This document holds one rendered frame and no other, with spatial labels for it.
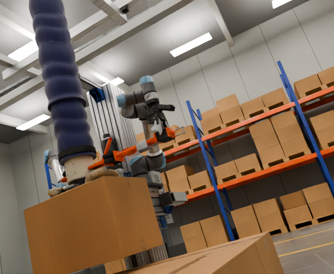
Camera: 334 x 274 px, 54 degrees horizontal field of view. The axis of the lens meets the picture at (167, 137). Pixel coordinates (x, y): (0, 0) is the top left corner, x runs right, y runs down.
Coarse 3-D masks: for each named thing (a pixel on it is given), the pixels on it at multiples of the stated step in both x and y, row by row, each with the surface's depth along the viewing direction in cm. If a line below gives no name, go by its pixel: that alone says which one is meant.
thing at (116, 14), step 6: (90, 0) 312; (96, 0) 314; (102, 0) 316; (108, 0) 328; (102, 6) 323; (108, 6) 326; (114, 6) 337; (126, 6) 352; (108, 12) 334; (114, 12) 336; (120, 12) 346; (126, 12) 356; (114, 18) 345; (120, 18) 348; (126, 18) 355; (120, 24) 357
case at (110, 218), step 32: (64, 192) 172; (96, 192) 162; (128, 192) 174; (32, 224) 180; (64, 224) 169; (96, 224) 159; (128, 224) 164; (32, 256) 177; (64, 256) 166; (96, 256) 157
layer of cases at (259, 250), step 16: (240, 240) 157; (256, 240) 132; (272, 240) 161; (192, 256) 147; (208, 256) 123; (224, 256) 107; (240, 256) 103; (256, 256) 121; (272, 256) 147; (128, 272) 164; (144, 272) 136; (160, 272) 115; (176, 272) 100; (192, 272) 89; (208, 272) 79; (224, 272) 85; (240, 272) 97; (256, 272) 113; (272, 272) 135
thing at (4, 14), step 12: (0, 12) 680; (12, 12) 718; (216, 12) 875; (12, 24) 714; (24, 24) 743; (228, 36) 1009; (96, 72) 992; (120, 84) 1128; (0, 120) 1111; (12, 120) 1162; (24, 120) 1220; (36, 132) 1279
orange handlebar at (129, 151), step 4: (172, 132) 167; (148, 140) 171; (152, 140) 170; (152, 144) 176; (128, 148) 177; (132, 148) 175; (136, 148) 175; (120, 152) 179; (124, 152) 178; (128, 152) 176; (132, 152) 178; (116, 156) 180; (120, 156) 183; (124, 156) 183; (92, 164) 188; (96, 164) 186; (100, 164) 185; (88, 168) 188; (92, 168) 188; (96, 168) 191; (60, 180) 198; (64, 180) 197
